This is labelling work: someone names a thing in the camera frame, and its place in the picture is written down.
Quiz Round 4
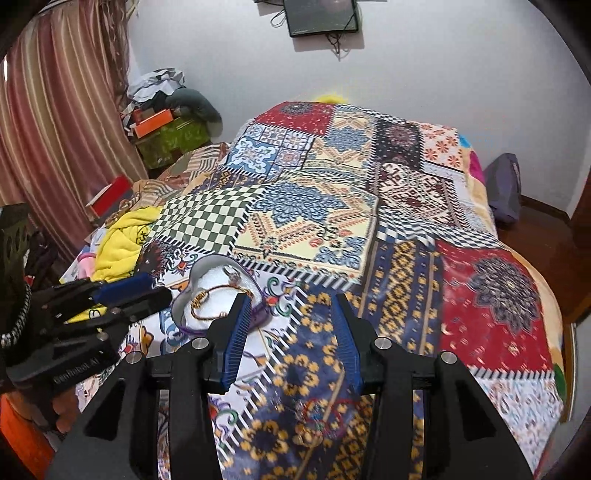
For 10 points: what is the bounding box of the heart-shaped white jewelry box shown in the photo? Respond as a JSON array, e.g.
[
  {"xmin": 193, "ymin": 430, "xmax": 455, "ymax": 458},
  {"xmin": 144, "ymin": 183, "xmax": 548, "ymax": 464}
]
[{"xmin": 171, "ymin": 254, "xmax": 270, "ymax": 335}]

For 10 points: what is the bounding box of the yellow cloth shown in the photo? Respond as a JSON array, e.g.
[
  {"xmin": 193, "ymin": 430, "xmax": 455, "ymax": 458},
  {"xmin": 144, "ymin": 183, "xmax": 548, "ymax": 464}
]
[{"xmin": 91, "ymin": 206, "xmax": 162, "ymax": 283}]

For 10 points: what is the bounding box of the black studded object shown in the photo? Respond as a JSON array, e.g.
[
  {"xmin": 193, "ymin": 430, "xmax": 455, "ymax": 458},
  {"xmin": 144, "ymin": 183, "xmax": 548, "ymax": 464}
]
[{"xmin": 1, "ymin": 203, "xmax": 32, "ymax": 350}]

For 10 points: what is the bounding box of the red white box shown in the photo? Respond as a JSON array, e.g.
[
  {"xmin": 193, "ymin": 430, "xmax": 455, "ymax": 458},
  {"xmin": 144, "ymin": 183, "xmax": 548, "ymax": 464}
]
[{"xmin": 86, "ymin": 175, "xmax": 133, "ymax": 218}]

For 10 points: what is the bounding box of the green patterned storage box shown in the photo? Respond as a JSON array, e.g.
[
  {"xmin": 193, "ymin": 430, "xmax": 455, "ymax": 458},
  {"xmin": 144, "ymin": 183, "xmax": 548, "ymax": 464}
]
[{"xmin": 135, "ymin": 117, "xmax": 211, "ymax": 170}]

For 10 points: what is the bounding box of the red striped curtain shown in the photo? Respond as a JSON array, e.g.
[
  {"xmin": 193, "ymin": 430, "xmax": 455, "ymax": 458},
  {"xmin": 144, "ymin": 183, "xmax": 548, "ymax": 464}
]
[{"xmin": 1, "ymin": 1, "xmax": 147, "ymax": 257}]

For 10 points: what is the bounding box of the orange shoe box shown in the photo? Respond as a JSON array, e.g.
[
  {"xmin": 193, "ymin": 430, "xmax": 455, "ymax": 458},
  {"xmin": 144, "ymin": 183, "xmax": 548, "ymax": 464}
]
[{"xmin": 133, "ymin": 109, "xmax": 173, "ymax": 138}]

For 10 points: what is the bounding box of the pile of clothes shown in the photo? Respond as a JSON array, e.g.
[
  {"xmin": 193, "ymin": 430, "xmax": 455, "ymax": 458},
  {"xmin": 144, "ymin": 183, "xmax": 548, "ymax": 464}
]
[{"xmin": 126, "ymin": 68, "xmax": 222, "ymax": 124}]

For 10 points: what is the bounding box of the colourful patchwork bed quilt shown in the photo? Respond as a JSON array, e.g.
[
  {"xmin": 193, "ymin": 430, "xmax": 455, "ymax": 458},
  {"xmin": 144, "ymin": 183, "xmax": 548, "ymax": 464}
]
[{"xmin": 59, "ymin": 101, "xmax": 567, "ymax": 480}]

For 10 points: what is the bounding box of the grey purple backpack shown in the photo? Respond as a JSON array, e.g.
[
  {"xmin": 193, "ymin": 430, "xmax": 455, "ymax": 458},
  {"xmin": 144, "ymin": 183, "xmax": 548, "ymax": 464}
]
[{"xmin": 484, "ymin": 153, "xmax": 522, "ymax": 225}]

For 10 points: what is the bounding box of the red beaded bracelet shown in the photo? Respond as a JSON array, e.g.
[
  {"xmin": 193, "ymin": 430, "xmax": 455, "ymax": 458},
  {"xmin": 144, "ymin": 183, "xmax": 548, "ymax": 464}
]
[{"xmin": 189, "ymin": 282, "xmax": 254, "ymax": 322}]

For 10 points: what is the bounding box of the red thread bracelet on quilt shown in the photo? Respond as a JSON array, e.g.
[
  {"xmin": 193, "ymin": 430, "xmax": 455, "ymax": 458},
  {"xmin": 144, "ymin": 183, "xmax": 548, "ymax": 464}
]
[{"xmin": 294, "ymin": 396, "xmax": 362, "ymax": 444}]

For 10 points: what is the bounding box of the black framed wall panel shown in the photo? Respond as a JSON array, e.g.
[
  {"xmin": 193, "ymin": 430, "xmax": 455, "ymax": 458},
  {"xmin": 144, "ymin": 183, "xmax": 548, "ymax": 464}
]
[{"xmin": 283, "ymin": 0, "xmax": 359, "ymax": 38}]

